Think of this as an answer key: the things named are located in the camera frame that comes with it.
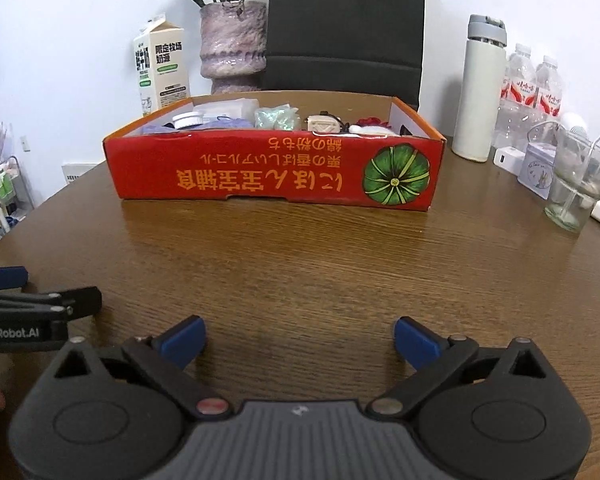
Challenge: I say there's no braided black cable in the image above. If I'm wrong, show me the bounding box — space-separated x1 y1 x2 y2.
318 109 349 134

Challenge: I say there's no iridescent wrapper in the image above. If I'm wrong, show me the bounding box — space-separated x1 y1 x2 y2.
253 103 301 131

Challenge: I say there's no white usb charger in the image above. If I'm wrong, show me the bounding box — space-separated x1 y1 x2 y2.
493 146 526 177

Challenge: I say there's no white wall panel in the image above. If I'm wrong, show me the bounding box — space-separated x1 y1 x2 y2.
61 162 96 184

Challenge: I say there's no black paper bag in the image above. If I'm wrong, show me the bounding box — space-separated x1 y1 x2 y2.
261 0 425 106

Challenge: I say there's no clear drinking glass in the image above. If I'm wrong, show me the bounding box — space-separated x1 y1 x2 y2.
544 128 600 234

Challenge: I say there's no white thermos bottle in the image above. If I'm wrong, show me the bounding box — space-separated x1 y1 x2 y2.
452 14 507 162

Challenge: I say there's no purple cloth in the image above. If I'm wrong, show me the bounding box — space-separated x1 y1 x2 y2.
140 116 254 134

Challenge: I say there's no white round lid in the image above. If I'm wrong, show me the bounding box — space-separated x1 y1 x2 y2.
172 112 206 130

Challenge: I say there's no small white tin box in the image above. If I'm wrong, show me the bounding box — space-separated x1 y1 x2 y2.
517 142 556 200

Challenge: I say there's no red cardboard box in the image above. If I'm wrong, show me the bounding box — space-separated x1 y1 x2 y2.
102 90 446 211

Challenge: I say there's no white green milk carton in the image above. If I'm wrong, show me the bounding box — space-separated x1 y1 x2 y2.
133 14 190 116

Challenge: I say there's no red artificial rose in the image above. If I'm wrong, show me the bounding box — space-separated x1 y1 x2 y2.
356 117 389 128

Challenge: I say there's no metal storage rack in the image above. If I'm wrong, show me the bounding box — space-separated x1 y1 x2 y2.
0 156 34 240

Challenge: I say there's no clear plastic wipes pack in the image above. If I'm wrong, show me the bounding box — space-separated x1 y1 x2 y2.
193 98 260 122

